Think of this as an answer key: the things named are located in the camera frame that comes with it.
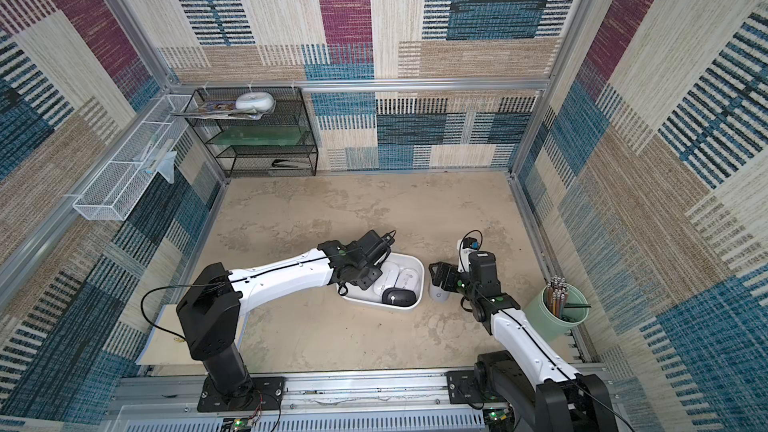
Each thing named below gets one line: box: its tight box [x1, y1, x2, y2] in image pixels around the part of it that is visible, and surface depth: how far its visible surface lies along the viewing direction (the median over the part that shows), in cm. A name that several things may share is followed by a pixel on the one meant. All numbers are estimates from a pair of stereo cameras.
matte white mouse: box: [394, 268, 421, 298], surface depth 91 cm
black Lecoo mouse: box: [382, 288, 417, 307], surface depth 87 cm
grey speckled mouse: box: [428, 284, 451, 303], surface depth 89 cm
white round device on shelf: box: [235, 91, 275, 113], surface depth 91 cm
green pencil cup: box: [524, 285, 590, 342], surface depth 74 cm
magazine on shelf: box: [169, 101, 275, 120], surface depth 83 cm
